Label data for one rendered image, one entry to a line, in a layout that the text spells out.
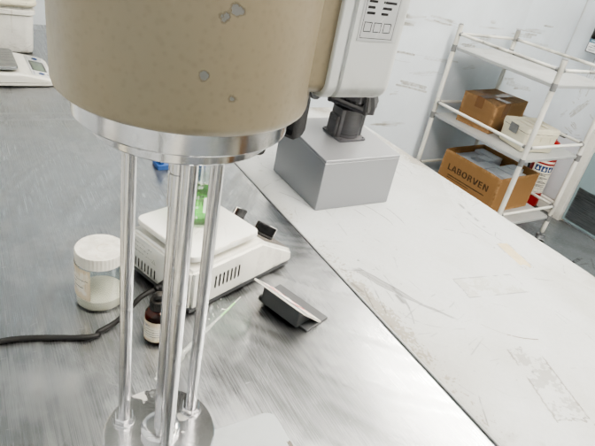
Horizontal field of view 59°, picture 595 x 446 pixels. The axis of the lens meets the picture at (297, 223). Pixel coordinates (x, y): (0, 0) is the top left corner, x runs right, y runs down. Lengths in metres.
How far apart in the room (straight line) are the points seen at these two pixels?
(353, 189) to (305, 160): 0.11
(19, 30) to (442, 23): 1.98
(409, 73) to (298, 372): 2.37
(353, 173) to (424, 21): 1.92
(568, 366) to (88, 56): 0.75
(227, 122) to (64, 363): 0.50
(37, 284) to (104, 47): 0.60
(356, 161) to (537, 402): 0.50
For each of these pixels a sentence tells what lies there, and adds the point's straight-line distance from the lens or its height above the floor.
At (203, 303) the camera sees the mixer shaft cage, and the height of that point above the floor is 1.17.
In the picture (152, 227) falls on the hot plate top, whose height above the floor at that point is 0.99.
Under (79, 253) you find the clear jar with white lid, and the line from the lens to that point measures 0.67.
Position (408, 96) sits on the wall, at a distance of 2.94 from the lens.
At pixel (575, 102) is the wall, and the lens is 3.74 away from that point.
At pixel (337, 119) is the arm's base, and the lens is 1.02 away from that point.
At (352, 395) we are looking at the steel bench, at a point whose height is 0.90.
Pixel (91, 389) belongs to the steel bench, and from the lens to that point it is 0.62.
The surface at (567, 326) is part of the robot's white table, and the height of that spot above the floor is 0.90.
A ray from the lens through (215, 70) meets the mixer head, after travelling 0.18.
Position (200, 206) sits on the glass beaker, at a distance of 0.69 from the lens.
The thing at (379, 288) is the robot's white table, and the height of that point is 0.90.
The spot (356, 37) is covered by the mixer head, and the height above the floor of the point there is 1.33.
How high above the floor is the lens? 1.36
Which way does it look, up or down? 30 degrees down
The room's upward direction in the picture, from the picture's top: 12 degrees clockwise
